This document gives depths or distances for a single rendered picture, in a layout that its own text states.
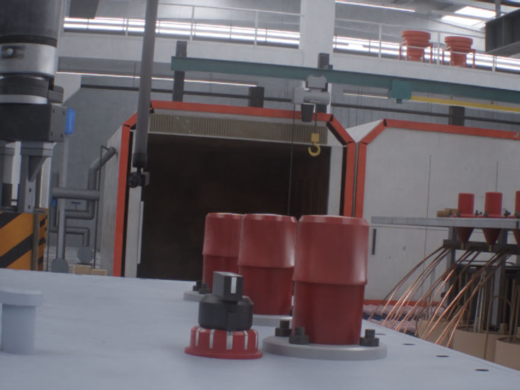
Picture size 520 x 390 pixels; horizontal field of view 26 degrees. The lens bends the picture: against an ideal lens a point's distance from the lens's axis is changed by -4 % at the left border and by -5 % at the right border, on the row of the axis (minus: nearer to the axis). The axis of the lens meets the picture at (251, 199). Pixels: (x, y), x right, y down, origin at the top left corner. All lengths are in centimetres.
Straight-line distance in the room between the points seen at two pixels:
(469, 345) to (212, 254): 234
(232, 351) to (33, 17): 73
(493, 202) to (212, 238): 215
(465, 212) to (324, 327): 297
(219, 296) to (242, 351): 5
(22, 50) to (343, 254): 68
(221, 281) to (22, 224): 1063
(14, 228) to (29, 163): 1004
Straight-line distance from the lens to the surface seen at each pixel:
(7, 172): 165
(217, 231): 175
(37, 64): 162
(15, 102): 161
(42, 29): 162
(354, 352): 108
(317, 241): 110
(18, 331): 97
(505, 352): 366
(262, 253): 142
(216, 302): 105
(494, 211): 380
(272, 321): 140
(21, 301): 96
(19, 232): 1166
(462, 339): 404
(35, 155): 161
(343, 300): 110
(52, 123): 160
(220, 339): 104
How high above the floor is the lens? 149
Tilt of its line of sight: 1 degrees up
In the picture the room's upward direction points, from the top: 4 degrees clockwise
